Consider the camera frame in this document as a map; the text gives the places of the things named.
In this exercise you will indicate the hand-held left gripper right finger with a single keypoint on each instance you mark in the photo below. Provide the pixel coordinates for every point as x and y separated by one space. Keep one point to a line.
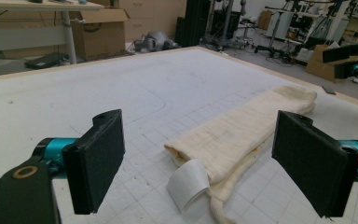
310 161

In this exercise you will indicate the metal stand with wheeled base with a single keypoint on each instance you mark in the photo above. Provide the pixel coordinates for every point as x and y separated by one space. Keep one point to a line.
227 28

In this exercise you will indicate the flat black case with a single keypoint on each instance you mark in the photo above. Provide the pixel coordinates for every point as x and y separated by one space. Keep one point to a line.
45 60

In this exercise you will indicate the grey machine on floor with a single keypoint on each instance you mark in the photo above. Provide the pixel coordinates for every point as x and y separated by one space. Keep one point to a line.
155 41

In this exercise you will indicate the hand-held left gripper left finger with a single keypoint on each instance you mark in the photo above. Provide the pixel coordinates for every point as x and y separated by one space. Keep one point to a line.
96 161

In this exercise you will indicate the small brown cardboard box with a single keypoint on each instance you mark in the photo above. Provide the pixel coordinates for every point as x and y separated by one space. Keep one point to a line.
320 63

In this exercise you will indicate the tall black cabinet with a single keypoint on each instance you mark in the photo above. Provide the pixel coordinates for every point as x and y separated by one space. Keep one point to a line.
192 21

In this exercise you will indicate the black rolling stand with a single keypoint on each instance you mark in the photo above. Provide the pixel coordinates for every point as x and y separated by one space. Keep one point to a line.
272 43

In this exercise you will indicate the wooden desk with metal legs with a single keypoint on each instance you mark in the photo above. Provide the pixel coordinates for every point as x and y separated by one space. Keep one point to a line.
18 31

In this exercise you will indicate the large open cardboard box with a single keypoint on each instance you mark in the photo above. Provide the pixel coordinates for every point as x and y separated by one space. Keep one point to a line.
101 34

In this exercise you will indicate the cream cloth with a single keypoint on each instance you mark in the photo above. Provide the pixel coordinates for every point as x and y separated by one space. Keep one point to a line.
239 137

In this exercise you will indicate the small dark flat piece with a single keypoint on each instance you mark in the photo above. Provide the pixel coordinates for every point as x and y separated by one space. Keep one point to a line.
328 90

